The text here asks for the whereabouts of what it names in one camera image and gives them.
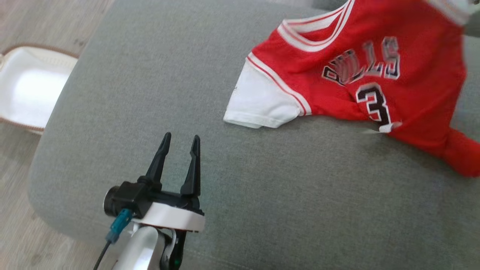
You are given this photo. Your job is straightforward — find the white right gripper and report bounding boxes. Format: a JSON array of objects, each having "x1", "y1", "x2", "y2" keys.
[{"x1": 449, "y1": 0, "x2": 480, "y2": 24}]

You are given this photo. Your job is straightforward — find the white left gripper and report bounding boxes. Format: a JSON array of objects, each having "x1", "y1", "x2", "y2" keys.
[{"x1": 136, "y1": 132, "x2": 206, "y2": 233}]

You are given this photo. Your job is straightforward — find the red basketball jersey white sleeves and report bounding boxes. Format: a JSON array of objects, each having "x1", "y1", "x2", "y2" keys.
[{"x1": 223, "y1": 0, "x2": 480, "y2": 178}]

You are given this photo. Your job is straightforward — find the large grey sofa seat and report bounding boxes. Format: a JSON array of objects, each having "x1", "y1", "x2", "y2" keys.
[{"x1": 27, "y1": 0, "x2": 480, "y2": 270}]

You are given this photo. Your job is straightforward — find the white laundry basket brown rim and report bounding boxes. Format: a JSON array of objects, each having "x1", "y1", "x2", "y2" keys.
[{"x1": 0, "y1": 44, "x2": 80, "y2": 136}]

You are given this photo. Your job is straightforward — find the black cable teal plug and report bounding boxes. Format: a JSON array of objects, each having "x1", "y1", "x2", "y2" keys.
[{"x1": 93, "y1": 208, "x2": 134, "y2": 270}]

